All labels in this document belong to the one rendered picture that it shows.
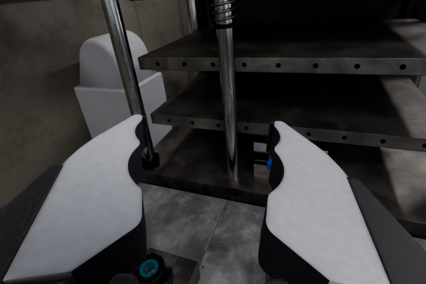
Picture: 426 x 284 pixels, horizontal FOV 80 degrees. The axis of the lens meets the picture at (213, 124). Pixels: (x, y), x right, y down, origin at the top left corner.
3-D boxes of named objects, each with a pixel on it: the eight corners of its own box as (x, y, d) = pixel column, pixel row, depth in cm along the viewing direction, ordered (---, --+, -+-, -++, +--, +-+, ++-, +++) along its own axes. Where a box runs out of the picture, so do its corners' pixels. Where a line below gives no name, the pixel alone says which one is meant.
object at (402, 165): (482, 248, 80) (490, 235, 77) (134, 179, 124) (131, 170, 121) (407, 122, 148) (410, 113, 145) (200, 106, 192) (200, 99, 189)
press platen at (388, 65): (494, 77, 67) (502, 58, 64) (139, 70, 104) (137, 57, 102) (411, 28, 127) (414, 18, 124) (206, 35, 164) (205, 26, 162)
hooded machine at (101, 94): (96, 162, 268) (51, 40, 209) (132, 136, 310) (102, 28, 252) (147, 177, 240) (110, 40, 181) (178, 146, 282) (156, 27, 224)
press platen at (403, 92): (458, 156, 79) (464, 142, 76) (152, 123, 116) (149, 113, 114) (399, 77, 139) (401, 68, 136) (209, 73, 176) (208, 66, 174)
